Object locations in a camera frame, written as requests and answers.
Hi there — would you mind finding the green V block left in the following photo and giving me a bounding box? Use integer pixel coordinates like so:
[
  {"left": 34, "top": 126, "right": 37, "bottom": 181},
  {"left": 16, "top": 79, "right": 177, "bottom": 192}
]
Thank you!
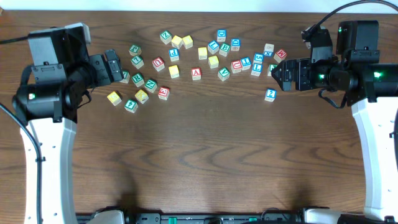
[{"left": 120, "top": 70, "right": 130, "bottom": 83}]

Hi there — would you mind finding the yellow K block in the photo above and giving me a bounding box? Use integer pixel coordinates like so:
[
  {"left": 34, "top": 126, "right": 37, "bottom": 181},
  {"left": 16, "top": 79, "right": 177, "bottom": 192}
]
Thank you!
[{"left": 134, "top": 90, "right": 149, "bottom": 104}]

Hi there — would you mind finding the blue D block right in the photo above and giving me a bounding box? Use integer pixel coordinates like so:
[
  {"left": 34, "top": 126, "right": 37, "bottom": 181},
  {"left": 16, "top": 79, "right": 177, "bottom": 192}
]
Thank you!
[{"left": 231, "top": 39, "right": 241, "bottom": 51}]

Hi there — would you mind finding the green J block right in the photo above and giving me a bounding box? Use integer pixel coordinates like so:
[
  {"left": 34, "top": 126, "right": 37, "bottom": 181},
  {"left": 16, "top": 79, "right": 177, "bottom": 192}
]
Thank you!
[{"left": 267, "top": 64, "right": 277, "bottom": 76}]

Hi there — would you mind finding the yellow G block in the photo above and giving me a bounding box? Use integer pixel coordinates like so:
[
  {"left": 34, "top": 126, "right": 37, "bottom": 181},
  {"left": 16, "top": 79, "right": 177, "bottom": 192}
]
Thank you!
[{"left": 107, "top": 91, "right": 122, "bottom": 106}]

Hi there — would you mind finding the blue l block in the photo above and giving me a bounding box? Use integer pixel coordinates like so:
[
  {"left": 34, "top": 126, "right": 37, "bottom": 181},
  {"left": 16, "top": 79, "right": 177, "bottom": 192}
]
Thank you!
[
  {"left": 251, "top": 63, "right": 263, "bottom": 77},
  {"left": 207, "top": 40, "right": 220, "bottom": 55}
]

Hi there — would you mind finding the green j block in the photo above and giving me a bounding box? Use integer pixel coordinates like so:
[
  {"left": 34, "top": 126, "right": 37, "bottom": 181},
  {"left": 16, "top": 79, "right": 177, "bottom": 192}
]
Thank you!
[
  {"left": 129, "top": 44, "right": 142, "bottom": 57},
  {"left": 267, "top": 64, "right": 277, "bottom": 76}
]

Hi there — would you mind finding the blue L block lower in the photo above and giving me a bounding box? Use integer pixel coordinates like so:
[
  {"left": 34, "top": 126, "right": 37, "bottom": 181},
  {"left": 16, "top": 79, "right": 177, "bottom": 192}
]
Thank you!
[{"left": 251, "top": 63, "right": 263, "bottom": 77}]

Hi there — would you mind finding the green Z block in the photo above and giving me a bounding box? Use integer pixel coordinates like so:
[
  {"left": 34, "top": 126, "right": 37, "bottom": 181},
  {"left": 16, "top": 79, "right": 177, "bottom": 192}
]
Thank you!
[{"left": 160, "top": 30, "right": 172, "bottom": 45}]

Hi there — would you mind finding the blue I block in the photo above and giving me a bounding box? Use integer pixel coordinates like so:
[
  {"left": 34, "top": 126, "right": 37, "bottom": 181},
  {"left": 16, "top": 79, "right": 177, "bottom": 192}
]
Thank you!
[{"left": 240, "top": 57, "right": 252, "bottom": 70}]

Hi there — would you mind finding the yellow S block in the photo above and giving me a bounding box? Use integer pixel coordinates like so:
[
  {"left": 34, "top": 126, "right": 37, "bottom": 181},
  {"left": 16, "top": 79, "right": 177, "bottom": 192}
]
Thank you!
[{"left": 198, "top": 47, "right": 208, "bottom": 60}]

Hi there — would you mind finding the red A block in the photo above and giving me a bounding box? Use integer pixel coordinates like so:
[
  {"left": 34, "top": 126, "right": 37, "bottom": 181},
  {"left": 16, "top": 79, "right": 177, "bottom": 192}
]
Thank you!
[{"left": 191, "top": 67, "right": 201, "bottom": 80}]

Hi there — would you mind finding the blue X block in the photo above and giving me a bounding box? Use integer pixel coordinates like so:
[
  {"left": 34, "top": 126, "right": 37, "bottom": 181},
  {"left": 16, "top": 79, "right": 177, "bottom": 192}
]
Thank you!
[{"left": 264, "top": 43, "right": 274, "bottom": 57}]

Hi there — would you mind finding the green J block left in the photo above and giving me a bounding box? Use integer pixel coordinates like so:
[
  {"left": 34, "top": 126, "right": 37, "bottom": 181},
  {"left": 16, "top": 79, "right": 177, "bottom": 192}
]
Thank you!
[{"left": 129, "top": 44, "right": 142, "bottom": 57}]

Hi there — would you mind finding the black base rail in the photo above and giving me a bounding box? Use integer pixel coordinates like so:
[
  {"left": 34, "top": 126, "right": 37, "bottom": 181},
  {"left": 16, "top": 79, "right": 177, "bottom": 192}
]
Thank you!
[{"left": 76, "top": 207, "right": 397, "bottom": 224}]

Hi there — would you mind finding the green 7 block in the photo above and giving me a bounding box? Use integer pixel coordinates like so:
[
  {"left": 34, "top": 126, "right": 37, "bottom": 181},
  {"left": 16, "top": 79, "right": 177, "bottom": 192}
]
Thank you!
[{"left": 131, "top": 55, "right": 144, "bottom": 69}]

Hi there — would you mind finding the yellow block upper right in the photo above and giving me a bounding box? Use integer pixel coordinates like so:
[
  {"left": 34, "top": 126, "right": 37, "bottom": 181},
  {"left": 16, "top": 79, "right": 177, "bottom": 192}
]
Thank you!
[{"left": 182, "top": 35, "right": 193, "bottom": 49}]

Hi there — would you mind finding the green R block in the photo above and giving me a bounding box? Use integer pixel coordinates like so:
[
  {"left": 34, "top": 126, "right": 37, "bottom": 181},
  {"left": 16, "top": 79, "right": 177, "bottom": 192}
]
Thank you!
[{"left": 131, "top": 73, "right": 145, "bottom": 87}]

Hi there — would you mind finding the green B block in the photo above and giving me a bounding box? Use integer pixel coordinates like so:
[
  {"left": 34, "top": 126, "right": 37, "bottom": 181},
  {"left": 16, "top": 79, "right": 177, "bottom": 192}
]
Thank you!
[{"left": 219, "top": 43, "right": 231, "bottom": 57}]

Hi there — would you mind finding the red E block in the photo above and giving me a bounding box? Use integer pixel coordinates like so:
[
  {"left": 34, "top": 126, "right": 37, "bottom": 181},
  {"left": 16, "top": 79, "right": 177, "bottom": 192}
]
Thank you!
[{"left": 158, "top": 87, "right": 170, "bottom": 100}]

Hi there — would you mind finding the green 4 block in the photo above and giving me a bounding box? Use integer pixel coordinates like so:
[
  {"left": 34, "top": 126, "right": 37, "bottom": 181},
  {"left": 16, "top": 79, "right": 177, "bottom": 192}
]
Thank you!
[{"left": 124, "top": 100, "right": 138, "bottom": 113}]

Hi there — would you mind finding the yellow C block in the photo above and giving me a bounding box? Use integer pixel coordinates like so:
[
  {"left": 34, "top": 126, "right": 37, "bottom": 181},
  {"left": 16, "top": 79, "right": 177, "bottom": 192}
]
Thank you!
[{"left": 169, "top": 65, "right": 180, "bottom": 78}]

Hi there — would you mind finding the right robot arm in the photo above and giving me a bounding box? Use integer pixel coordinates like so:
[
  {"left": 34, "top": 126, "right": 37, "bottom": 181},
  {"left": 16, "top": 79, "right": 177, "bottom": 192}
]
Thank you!
[{"left": 271, "top": 21, "right": 397, "bottom": 223}]

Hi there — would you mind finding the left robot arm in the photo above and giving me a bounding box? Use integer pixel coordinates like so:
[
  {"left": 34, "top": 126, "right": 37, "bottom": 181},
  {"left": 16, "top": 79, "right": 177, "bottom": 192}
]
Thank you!
[{"left": 12, "top": 23, "right": 123, "bottom": 223}]

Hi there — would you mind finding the green N block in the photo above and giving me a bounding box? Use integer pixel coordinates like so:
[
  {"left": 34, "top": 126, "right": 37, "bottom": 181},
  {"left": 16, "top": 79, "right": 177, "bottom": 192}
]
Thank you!
[{"left": 144, "top": 79, "right": 157, "bottom": 93}]

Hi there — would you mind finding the green v block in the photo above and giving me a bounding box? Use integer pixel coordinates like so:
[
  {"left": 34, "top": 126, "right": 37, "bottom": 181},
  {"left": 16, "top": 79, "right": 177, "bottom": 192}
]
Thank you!
[
  {"left": 218, "top": 67, "right": 231, "bottom": 82},
  {"left": 120, "top": 70, "right": 130, "bottom": 83}
]

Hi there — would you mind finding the blue d block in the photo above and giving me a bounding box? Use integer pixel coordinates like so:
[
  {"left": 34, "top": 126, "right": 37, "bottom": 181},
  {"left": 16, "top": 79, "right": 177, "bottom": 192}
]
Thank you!
[
  {"left": 231, "top": 39, "right": 241, "bottom": 51},
  {"left": 216, "top": 29, "right": 226, "bottom": 42}
]

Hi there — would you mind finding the yellow block upper left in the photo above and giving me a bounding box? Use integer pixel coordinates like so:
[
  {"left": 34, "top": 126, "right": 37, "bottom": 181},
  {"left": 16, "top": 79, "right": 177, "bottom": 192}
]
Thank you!
[{"left": 171, "top": 35, "right": 183, "bottom": 49}]

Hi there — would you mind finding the blue 2 block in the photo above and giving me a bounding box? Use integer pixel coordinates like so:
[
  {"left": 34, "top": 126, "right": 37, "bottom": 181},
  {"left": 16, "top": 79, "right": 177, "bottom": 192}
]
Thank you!
[{"left": 264, "top": 88, "right": 277, "bottom": 102}]

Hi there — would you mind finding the red U block left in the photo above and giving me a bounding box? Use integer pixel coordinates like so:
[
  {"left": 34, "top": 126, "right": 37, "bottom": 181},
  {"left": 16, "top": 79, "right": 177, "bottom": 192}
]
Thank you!
[{"left": 152, "top": 57, "right": 165, "bottom": 72}]

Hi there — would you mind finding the blue L block upper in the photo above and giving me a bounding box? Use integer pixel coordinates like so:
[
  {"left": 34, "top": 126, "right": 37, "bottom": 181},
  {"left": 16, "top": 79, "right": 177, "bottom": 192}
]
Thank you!
[{"left": 207, "top": 40, "right": 220, "bottom": 55}]

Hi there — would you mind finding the blue P block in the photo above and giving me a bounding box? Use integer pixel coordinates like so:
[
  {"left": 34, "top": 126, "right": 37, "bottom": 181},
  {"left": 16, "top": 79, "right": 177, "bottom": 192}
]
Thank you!
[{"left": 169, "top": 48, "right": 180, "bottom": 62}]

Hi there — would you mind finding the blue 5 block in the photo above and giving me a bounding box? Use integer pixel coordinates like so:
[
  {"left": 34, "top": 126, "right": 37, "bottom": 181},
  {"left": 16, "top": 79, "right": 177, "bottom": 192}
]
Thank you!
[{"left": 253, "top": 53, "right": 264, "bottom": 64}]

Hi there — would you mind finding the blue D block top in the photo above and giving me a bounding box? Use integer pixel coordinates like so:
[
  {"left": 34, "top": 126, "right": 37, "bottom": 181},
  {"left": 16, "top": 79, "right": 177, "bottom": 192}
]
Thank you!
[{"left": 216, "top": 29, "right": 226, "bottom": 42}]

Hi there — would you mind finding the red u block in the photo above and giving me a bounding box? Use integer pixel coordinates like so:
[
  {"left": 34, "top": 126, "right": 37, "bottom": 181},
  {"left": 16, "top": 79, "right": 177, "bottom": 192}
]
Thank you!
[
  {"left": 231, "top": 60, "right": 243, "bottom": 73},
  {"left": 152, "top": 57, "right": 165, "bottom": 72}
]

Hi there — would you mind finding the red U block centre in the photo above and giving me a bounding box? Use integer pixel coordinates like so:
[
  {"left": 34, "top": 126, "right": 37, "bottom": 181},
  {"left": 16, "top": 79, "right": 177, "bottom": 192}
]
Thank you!
[{"left": 231, "top": 60, "right": 243, "bottom": 73}]

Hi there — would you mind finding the yellow O block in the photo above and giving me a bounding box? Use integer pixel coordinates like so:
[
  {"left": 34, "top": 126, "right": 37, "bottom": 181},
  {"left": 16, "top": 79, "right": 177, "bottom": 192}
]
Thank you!
[{"left": 208, "top": 55, "right": 219, "bottom": 69}]

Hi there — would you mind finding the green V block centre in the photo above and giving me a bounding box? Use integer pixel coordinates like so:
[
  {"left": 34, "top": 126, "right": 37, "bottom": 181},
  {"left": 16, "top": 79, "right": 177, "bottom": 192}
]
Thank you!
[{"left": 218, "top": 67, "right": 231, "bottom": 82}]

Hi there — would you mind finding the red M block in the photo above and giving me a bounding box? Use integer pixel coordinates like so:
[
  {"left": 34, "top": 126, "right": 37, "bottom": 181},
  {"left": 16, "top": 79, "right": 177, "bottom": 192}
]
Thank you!
[{"left": 274, "top": 49, "right": 287, "bottom": 63}]

